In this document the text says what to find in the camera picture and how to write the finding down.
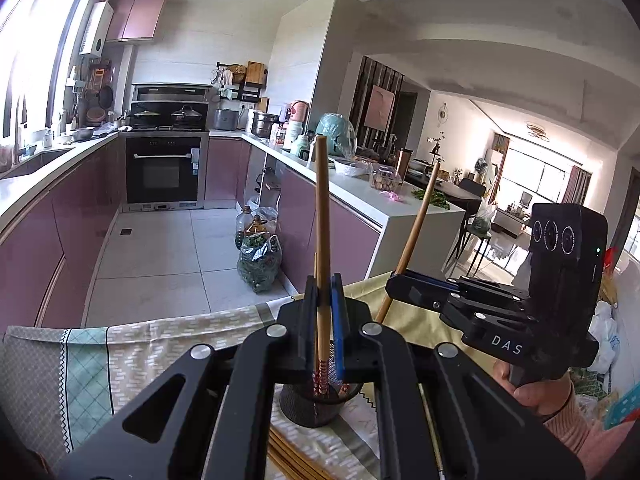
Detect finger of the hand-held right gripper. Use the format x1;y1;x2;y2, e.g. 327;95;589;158
400;270;527;307
386;273;485;324

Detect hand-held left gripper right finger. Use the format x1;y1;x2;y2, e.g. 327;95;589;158
330;274;586;480

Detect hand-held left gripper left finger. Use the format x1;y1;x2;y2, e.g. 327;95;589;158
55;275;319;480

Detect wooden chopstick red patterned tip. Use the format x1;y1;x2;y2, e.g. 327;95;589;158
314;135;331;397
375;159;444;325

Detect black mesh utensil holder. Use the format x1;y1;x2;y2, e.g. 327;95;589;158
279;377;366;429

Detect group of wooden chopsticks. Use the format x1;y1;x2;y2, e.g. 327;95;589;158
267;385;447;480

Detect person's right forearm pink sleeve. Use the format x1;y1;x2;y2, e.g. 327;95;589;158
542;385;640;480

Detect person's right hand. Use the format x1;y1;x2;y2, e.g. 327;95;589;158
492;359;574;414

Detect plastic bag of greens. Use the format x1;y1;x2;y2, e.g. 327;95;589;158
237;233;284;294

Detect white plastic bags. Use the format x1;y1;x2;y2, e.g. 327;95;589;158
588;299;621;372

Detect bunch of leafy greens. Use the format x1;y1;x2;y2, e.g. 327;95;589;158
412;187;451;209

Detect dark dining table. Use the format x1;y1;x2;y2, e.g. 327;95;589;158
404;170;485;272

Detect brown curtain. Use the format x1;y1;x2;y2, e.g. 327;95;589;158
567;163;592;207

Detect living room window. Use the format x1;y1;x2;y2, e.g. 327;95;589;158
502;152;571;212

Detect pink base cabinets with white end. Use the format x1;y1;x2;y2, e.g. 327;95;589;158
205;135;467;292

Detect dining chair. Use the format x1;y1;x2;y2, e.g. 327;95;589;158
457;177;489;200

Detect plastic oil bottle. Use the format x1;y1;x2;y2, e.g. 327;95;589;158
234;204;269;251

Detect white bowl with plastic wrap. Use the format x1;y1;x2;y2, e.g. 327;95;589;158
333;157;369;179

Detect patchwork printed tablecloth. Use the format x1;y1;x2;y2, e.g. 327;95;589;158
0;272;501;480

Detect teal appliance under plastic cover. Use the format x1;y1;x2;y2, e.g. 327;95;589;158
315;112;357;159

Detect round steel stock pot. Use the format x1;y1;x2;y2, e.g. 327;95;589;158
251;111;279;137

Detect dark slatted partition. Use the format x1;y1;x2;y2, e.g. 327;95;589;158
349;56;404;134

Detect built-in black oven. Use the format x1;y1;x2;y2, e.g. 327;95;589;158
124;134;209;212

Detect square steel container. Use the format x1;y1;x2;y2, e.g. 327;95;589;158
213;108;239;132

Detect black pot with glass lid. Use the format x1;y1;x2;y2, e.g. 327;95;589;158
170;104;203;124

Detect pink base cabinets under sink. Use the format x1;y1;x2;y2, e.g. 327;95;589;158
0;132;127;332

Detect black range hood stove unit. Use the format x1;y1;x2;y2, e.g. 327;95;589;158
130;83;212;132

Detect kitchen faucet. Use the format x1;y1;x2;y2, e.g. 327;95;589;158
12;94;27;167

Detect kitchen window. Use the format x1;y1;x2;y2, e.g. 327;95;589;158
0;0;94;142

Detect pink wall picture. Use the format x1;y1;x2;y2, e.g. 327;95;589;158
363;84;396;131

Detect black wall storage rack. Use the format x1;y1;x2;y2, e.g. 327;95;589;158
216;61;269;102

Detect wall rack of hanging cookware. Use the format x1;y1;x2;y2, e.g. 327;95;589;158
67;57;117;129

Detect pink upper wall cabinet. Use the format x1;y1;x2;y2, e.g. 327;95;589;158
104;0;169;44

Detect white wall water heater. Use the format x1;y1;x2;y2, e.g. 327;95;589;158
79;1;117;57

